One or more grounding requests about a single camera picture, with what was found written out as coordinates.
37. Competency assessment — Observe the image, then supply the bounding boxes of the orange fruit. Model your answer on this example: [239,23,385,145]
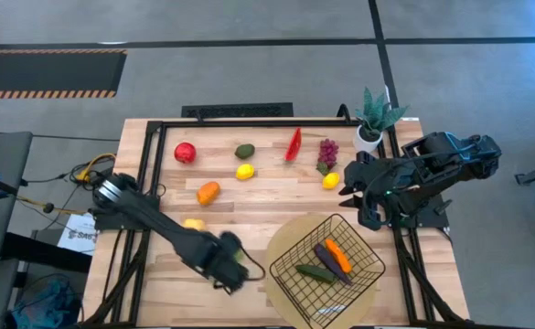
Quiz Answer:
[196,181,221,207]

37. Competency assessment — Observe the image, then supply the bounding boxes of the orange carrot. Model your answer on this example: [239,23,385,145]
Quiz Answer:
[325,238,354,274]

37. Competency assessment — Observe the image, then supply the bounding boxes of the dark green cucumber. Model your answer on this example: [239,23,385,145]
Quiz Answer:
[294,263,337,284]

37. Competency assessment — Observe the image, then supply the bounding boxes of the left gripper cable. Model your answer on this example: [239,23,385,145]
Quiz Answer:
[239,246,267,282]

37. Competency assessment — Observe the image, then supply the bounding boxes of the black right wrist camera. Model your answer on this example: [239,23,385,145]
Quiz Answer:
[360,200,390,231]

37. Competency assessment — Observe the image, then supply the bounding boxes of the blue bag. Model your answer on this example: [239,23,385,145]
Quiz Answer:
[10,273,83,329]

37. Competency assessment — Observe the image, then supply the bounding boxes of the yellow cable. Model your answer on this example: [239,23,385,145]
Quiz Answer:
[75,153,117,184]

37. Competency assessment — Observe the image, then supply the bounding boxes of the dark green avocado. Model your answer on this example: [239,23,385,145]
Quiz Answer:
[234,143,256,161]

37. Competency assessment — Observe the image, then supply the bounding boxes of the round woven straw placemat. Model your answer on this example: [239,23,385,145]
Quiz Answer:
[264,214,380,329]

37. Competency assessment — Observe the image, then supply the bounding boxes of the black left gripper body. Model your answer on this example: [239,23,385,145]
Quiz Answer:
[188,230,250,294]

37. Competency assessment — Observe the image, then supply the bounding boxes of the white basket label tag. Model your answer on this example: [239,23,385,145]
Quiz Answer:
[316,304,346,316]

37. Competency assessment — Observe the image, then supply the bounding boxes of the purple eggplant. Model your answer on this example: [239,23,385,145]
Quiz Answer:
[313,242,354,287]

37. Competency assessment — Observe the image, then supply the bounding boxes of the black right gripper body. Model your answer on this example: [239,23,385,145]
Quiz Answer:
[345,150,405,207]

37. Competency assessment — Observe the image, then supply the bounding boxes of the white printed paper sheet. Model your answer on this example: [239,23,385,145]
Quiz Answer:
[57,212,99,256]

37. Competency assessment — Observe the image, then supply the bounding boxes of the red apple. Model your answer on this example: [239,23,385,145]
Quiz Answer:
[174,142,198,165]

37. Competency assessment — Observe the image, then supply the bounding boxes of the green plant in white pot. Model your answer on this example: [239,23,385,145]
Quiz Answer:
[355,86,410,154]

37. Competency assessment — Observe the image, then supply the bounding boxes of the black metal table frame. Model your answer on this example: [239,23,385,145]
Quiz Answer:
[81,116,474,329]

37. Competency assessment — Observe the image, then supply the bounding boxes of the black floor cables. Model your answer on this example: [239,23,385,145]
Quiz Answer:
[19,159,112,220]

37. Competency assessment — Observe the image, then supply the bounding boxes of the pale yellow pear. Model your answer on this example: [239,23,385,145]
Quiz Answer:
[182,218,208,232]

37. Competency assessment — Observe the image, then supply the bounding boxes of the black wire basket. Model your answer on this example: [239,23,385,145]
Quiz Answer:
[269,213,387,329]

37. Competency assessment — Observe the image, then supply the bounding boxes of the red watermelon slice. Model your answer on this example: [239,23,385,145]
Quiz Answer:
[284,127,303,163]

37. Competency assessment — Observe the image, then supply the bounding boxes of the black floor vent grille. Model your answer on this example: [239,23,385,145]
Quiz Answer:
[180,101,294,119]

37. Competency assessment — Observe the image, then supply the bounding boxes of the purple grape bunch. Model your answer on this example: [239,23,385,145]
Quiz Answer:
[316,138,340,176]

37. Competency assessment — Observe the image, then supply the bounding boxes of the black hazard-striped floor mat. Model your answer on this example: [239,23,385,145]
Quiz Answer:
[0,48,128,100]

